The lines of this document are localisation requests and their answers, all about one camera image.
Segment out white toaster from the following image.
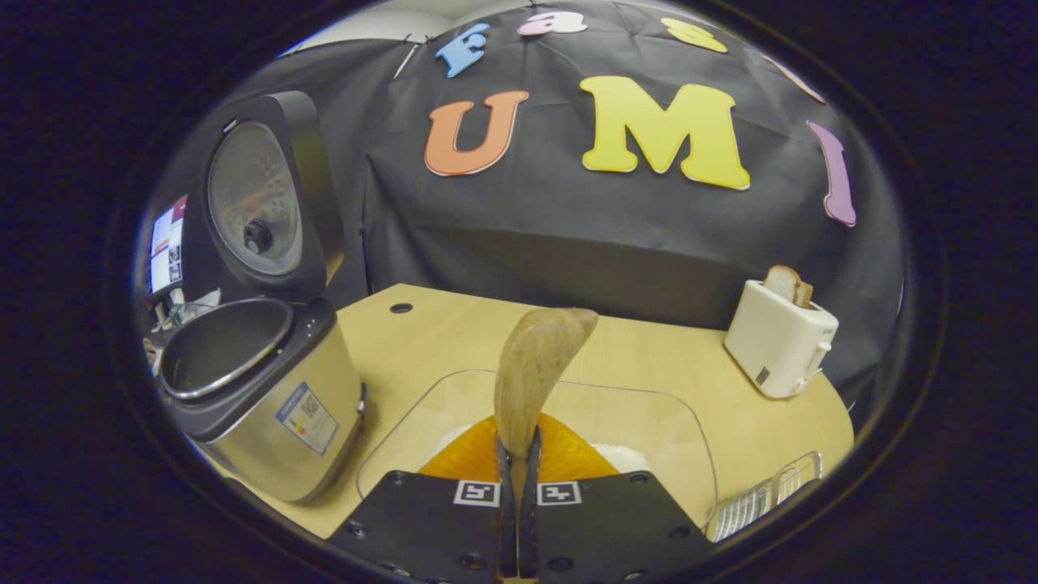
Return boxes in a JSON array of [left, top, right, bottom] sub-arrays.
[[723, 280, 840, 400]]

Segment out black backdrop cloth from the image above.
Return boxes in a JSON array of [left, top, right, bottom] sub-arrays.
[[162, 0, 909, 406]]

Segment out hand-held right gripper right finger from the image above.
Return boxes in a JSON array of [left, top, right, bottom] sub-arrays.
[[519, 414, 718, 581]]

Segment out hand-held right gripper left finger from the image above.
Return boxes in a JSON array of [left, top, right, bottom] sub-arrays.
[[328, 414, 520, 581]]

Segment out wooden spoon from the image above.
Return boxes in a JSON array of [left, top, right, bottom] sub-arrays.
[[493, 307, 599, 496]]

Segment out toasted bread slice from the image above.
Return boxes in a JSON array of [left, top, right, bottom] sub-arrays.
[[762, 264, 814, 309]]

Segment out computer monitor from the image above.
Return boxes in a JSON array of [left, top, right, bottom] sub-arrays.
[[148, 193, 189, 297]]

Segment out black silver rice cooker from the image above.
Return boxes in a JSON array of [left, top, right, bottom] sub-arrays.
[[158, 91, 366, 504]]

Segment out clear box of rice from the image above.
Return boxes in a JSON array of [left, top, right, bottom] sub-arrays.
[[355, 369, 718, 536]]

